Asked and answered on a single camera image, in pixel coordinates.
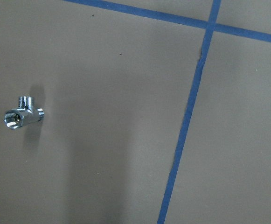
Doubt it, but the chrome tee pipe fitting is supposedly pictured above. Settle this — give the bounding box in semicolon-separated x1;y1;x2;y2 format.
4;96;45;130

